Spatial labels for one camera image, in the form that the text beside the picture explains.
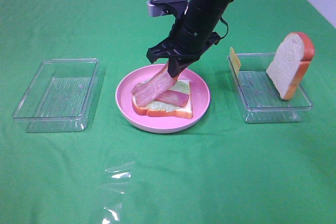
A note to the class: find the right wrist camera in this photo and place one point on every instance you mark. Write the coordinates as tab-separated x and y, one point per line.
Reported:
158	8

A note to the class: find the yellow cheese slice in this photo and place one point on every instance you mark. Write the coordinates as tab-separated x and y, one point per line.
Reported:
235	61

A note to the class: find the clear right plastic container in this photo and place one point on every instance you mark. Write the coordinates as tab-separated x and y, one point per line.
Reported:
256	96

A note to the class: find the upright bread slice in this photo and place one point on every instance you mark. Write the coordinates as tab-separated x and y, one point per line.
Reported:
290	63

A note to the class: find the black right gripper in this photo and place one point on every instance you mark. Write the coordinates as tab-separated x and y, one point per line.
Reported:
189	38

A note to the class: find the clear left plastic container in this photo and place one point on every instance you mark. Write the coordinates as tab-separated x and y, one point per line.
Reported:
60	97

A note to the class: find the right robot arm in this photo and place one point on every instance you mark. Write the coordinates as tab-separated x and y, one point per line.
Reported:
206	5

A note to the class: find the clear plastic container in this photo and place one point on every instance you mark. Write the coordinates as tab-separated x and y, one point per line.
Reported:
256	96
60	97

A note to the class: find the ham slice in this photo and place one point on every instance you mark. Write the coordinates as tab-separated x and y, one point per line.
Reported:
172	97

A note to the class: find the green lettuce leaf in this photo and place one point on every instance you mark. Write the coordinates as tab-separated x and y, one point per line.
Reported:
181	87

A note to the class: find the pink round plate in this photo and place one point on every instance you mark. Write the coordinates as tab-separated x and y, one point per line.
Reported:
174	110

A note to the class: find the wavy bacon strip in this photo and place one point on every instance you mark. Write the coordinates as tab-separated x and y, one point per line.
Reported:
146	92

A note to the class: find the toast bread slice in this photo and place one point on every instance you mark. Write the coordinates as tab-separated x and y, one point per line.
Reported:
162	111

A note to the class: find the clear tape patch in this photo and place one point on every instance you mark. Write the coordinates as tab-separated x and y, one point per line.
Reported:
116	183

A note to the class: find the green tablecloth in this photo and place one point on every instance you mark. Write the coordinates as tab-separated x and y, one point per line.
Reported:
222	170

